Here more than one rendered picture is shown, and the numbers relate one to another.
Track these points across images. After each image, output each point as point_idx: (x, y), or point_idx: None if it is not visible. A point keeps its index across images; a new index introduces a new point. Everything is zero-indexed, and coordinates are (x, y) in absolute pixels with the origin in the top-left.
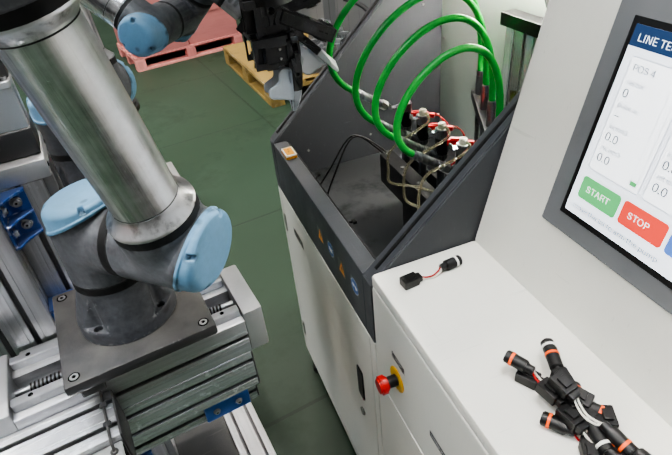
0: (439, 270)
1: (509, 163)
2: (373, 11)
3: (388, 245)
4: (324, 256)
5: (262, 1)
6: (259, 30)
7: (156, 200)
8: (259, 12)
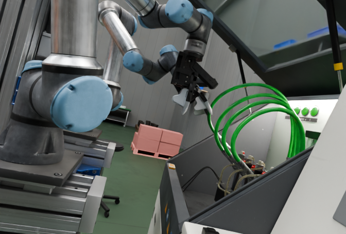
0: None
1: (306, 179)
2: (237, 122)
3: (204, 209)
4: (162, 224)
5: (188, 52)
6: (181, 65)
7: (75, 45)
8: (185, 57)
